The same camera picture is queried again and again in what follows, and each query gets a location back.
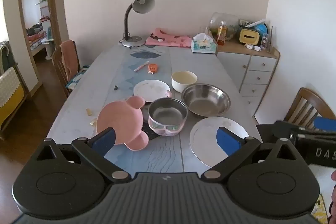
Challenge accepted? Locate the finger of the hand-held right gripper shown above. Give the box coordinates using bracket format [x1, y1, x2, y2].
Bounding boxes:
[256, 120, 336, 145]
[314, 116, 336, 132]

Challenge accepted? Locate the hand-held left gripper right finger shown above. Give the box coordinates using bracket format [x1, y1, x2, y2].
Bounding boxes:
[201, 126, 300, 184]

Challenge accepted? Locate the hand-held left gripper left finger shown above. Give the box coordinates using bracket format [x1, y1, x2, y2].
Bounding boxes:
[33, 127, 132, 184]

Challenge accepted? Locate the plain white plate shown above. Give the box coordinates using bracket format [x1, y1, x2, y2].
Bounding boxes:
[189, 117, 249, 168]

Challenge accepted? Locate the pink bear-shaped plate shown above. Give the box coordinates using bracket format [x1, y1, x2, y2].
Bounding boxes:
[96, 96, 150, 151]

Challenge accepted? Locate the large steel bowl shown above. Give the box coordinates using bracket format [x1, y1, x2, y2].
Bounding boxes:
[181, 84, 231, 117]

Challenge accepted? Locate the pink steel-lined pot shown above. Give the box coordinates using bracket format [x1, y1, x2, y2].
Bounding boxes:
[148, 90, 189, 137]

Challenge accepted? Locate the white plate pink print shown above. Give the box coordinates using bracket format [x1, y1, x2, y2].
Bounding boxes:
[133, 80, 171, 103]

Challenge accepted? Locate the cream bowl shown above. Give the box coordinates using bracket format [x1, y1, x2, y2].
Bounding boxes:
[171, 71, 198, 93]

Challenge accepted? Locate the person's right hand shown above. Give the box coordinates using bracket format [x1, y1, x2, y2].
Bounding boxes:
[330, 168, 336, 216]

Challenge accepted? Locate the wooden slatted chair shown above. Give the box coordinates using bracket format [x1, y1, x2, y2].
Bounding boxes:
[283, 88, 336, 132]

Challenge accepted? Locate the white drawer cabinet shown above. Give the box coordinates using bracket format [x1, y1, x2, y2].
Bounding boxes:
[217, 39, 281, 115]

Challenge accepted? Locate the yellow patterned bag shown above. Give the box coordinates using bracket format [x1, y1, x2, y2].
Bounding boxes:
[311, 194, 332, 224]

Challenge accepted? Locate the blue patterned chair cushion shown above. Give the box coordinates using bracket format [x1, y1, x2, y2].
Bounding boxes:
[66, 65, 90, 90]

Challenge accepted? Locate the pink pen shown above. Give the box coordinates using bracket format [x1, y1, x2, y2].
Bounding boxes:
[133, 61, 149, 72]

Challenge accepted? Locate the salmon towel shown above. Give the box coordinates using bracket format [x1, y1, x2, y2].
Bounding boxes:
[60, 40, 80, 80]

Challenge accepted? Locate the wooden chair with cushion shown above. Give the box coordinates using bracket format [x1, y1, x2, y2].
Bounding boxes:
[52, 40, 91, 98]

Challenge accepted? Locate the yellow tissue holder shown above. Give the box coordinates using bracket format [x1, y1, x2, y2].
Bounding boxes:
[239, 28, 260, 45]

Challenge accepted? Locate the tissue box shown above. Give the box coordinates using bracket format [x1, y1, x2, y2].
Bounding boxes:
[191, 33, 218, 54]

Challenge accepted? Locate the blue globe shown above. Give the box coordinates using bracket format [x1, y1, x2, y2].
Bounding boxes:
[254, 23, 268, 39]

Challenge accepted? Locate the yellow covered bench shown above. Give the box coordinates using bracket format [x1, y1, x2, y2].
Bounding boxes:
[0, 67, 27, 140]

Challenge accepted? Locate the orange bottle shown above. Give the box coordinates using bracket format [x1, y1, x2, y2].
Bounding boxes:
[217, 21, 227, 45]

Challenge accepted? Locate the glass jar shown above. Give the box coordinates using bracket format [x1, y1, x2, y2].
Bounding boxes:
[209, 12, 240, 42]

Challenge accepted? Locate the pink folded cloth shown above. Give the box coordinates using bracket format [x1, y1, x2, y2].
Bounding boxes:
[145, 28, 193, 47]

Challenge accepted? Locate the grey desk lamp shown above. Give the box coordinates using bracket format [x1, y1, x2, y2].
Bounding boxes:
[121, 0, 155, 48]

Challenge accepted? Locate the wooden door frame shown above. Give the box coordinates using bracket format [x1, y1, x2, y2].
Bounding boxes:
[2, 0, 69, 102]

